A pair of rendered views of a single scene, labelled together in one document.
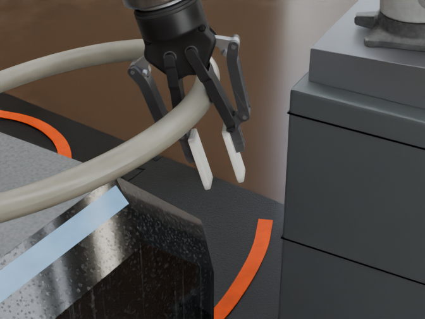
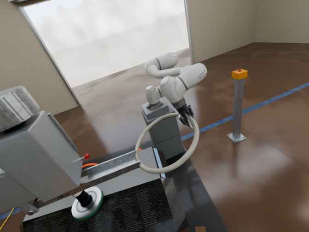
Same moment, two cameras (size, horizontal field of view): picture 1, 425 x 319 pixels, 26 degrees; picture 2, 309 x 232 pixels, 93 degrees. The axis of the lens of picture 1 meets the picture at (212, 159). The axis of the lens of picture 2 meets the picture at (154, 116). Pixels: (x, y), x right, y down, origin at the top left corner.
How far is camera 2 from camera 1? 0.81 m
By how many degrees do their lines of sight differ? 31
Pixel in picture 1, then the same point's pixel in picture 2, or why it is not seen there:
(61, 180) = (197, 135)
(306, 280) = (161, 147)
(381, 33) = (152, 107)
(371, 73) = (156, 112)
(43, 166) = (140, 153)
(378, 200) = (166, 128)
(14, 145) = not seen: hidden behind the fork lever
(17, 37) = not seen: hidden behind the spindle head
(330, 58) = (149, 114)
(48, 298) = not seen: hidden behind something
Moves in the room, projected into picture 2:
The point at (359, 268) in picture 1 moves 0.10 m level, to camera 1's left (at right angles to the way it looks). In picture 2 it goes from (168, 139) to (163, 144)
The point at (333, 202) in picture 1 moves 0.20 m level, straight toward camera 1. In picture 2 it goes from (160, 133) to (169, 139)
